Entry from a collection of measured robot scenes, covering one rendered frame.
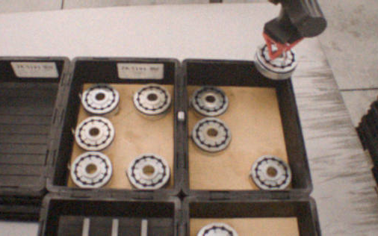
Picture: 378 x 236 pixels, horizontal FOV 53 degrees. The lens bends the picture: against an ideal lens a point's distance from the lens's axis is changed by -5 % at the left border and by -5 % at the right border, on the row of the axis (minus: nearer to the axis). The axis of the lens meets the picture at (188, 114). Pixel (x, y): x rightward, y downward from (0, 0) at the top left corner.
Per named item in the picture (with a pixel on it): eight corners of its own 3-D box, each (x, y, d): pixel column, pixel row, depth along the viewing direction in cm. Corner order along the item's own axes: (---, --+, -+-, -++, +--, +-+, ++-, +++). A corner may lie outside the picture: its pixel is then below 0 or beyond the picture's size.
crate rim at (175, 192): (72, 61, 108) (71, 56, 106) (180, 63, 109) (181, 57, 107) (46, 196, 85) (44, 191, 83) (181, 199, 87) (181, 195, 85)
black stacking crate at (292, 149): (179, 85, 117) (181, 59, 108) (277, 88, 119) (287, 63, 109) (180, 213, 95) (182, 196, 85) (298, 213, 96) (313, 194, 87)
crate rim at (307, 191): (180, 63, 109) (181, 57, 107) (285, 66, 111) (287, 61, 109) (181, 199, 87) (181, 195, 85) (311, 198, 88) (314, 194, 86)
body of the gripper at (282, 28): (311, 30, 88) (321, 5, 82) (282, 47, 84) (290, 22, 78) (290, 13, 91) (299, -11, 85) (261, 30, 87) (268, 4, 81)
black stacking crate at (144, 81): (78, 84, 116) (72, 57, 106) (178, 85, 117) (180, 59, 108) (57, 210, 93) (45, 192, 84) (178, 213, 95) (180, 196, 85)
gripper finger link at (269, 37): (294, 59, 94) (306, 30, 86) (275, 71, 91) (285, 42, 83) (275, 42, 96) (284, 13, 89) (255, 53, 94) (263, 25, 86)
